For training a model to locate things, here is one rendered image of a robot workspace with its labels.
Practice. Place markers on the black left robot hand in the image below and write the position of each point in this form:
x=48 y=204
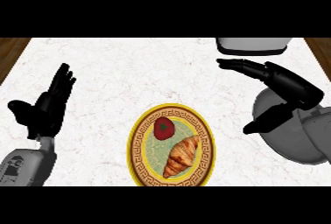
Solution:
x=50 y=108

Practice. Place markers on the yellow rimmed patterned plate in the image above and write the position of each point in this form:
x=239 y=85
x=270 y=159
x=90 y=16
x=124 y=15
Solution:
x=171 y=145

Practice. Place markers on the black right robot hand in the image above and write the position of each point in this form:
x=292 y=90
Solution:
x=288 y=84

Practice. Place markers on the red tomato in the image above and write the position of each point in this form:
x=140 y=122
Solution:
x=165 y=128

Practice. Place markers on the golden brown croissant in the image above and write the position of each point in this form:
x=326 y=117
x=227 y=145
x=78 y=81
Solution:
x=184 y=156

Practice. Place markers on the grey pan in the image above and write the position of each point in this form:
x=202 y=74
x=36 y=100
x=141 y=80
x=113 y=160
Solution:
x=254 y=46

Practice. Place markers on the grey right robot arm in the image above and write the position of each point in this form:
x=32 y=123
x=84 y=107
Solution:
x=293 y=131

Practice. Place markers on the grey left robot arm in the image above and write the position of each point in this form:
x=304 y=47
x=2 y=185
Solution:
x=28 y=166

